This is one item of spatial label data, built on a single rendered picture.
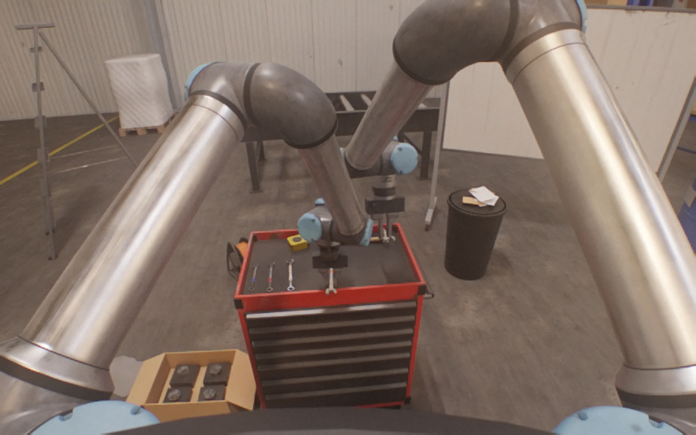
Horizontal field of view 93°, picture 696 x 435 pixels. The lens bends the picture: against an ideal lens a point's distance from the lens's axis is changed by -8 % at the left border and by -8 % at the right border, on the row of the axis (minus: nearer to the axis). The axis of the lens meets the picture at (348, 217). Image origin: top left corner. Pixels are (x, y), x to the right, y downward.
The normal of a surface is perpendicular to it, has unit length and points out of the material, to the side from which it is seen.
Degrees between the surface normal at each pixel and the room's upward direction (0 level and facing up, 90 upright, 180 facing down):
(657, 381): 51
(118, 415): 5
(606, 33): 90
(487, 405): 0
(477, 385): 0
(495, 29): 97
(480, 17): 85
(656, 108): 90
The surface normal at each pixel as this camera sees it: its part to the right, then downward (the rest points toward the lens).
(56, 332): 0.27, -0.43
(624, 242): -0.71, -0.04
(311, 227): -0.40, 0.28
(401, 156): 0.37, 0.26
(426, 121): 0.15, 0.49
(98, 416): 0.07, -0.85
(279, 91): 0.18, 0.09
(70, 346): 0.58, -0.26
